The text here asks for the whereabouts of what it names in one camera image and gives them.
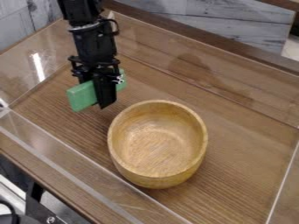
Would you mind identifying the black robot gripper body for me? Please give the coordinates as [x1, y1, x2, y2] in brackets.
[69, 21, 120, 85]

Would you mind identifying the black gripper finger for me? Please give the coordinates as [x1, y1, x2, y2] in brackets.
[92, 73, 117, 109]

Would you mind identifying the green rectangular block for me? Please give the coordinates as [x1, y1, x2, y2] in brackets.
[65, 68, 128, 113]

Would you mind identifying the brown wooden bowl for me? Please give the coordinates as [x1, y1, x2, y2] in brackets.
[106, 100, 208, 189]

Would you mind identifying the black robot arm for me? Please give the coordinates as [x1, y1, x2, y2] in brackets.
[57, 0, 121, 112]

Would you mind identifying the black metal table leg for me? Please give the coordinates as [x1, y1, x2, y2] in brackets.
[25, 182, 44, 204]

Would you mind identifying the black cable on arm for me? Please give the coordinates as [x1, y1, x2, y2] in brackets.
[97, 17, 120, 38]

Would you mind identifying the clear acrylic corner bracket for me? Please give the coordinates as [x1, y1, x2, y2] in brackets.
[106, 10, 116, 20]

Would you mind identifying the black cable lower left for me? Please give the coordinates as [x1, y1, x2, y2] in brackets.
[0, 199, 18, 224]

